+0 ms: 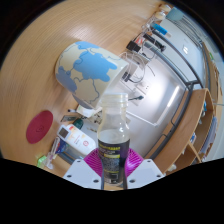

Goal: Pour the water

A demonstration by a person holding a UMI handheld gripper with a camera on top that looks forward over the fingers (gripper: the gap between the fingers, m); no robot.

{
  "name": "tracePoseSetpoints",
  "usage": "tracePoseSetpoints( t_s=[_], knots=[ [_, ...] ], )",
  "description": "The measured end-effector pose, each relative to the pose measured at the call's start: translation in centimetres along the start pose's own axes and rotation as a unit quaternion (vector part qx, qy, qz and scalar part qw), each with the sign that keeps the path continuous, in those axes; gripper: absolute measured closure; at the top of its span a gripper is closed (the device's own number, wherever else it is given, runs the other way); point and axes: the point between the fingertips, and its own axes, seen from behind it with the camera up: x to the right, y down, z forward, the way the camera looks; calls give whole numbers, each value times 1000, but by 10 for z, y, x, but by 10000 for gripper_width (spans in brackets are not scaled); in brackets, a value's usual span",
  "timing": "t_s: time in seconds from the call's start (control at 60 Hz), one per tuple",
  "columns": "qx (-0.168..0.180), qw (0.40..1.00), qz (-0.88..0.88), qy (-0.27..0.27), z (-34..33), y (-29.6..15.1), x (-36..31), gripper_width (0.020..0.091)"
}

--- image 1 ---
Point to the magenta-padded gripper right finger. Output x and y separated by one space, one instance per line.
146 172

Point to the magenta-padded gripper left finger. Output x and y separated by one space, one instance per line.
80 173

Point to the clear bottle with dark label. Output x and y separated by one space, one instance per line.
113 150

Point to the white pump bottle red cap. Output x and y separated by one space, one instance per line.
78 138

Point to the green packet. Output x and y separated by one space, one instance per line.
41 161

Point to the wooden shelf unit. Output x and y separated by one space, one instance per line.
186 133

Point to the flat round red coaster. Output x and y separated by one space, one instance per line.
39 127

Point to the cream mug with blue map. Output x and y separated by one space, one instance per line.
90 70

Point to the tall black device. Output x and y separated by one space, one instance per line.
154 41

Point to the small blue bottle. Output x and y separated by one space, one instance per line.
160 29

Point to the small white roll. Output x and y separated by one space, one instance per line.
165 7
160 15

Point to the light blue pillow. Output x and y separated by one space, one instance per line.
175 14

